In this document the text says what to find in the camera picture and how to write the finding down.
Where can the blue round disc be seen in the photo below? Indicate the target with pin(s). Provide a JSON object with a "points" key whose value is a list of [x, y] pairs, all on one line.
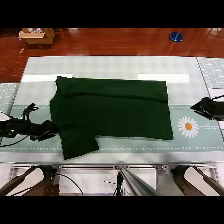
{"points": [[176, 36]]}

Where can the silver frame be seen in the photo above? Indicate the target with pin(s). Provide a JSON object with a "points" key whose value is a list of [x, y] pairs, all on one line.
{"points": [[139, 186]]}

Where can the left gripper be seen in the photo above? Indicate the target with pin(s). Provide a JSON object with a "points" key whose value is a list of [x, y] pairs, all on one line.
{"points": [[41, 129]]}

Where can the dark green T-shirt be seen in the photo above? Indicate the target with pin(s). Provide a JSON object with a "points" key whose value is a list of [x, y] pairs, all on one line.
{"points": [[113, 110]]}

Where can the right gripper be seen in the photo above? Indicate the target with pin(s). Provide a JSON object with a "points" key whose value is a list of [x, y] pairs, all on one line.
{"points": [[208, 107]]}

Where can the brown cardboard box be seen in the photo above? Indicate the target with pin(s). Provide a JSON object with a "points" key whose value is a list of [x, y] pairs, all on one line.
{"points": [[36, 35]]}

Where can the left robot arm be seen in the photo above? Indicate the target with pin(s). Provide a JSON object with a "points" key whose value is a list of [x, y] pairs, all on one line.
{"points": [[15, 126]]}

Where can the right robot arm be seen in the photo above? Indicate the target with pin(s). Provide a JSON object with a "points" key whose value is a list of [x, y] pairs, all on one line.
{"points": [[196, 183]]}

